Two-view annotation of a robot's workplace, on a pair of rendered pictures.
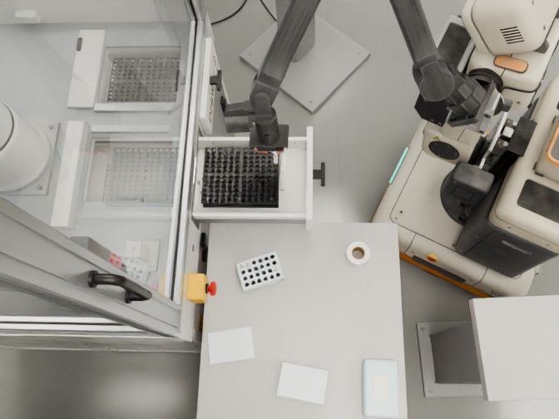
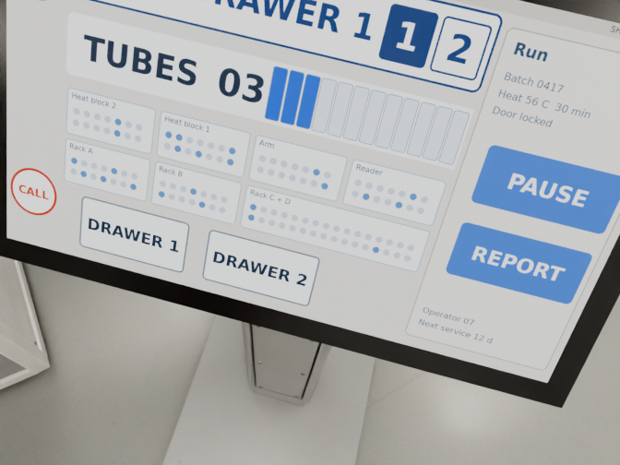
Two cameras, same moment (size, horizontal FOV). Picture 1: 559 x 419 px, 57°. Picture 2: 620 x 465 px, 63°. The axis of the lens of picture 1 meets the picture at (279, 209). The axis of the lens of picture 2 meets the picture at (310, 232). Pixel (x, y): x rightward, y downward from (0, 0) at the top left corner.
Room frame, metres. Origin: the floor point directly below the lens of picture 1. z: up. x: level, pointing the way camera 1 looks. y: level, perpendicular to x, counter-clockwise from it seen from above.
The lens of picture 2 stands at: (1.41, -0.44, 1.39)
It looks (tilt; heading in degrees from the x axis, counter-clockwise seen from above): 61 degrees down; 45
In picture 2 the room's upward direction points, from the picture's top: 9 degrees clockwise
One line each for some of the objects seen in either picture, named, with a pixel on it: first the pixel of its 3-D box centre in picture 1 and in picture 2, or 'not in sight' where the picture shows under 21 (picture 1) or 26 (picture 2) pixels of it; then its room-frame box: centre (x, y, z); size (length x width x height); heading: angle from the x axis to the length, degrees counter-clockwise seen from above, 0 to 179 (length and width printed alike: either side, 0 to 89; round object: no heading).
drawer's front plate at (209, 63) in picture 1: (209, 86); not in sight; (0.93, 0.16, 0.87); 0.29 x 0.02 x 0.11; 170
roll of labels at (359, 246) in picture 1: (358, 254); not in sight; (0.33, -0.21, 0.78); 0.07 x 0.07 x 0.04
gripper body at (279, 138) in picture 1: (268, 131); not in sight; (0.62, 0.00, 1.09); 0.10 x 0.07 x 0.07; 79
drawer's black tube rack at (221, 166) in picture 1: (241, 179); not in sight; (0.59, 0.10, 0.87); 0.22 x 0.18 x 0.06; 80
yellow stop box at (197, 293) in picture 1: (199, 288); not in sight; (0.29, 0.25, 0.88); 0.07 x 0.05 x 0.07; 170
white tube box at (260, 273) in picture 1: (259, 272); not in sight; (0.33, 0.08, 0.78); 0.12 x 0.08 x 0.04; 99
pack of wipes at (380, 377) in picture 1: (380, 388); not in sight; (-0.04, -0.20, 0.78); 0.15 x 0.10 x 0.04; 169
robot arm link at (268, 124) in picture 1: (263, 120); not in sight; (0.62, 0.01, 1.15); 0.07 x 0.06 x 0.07; 83
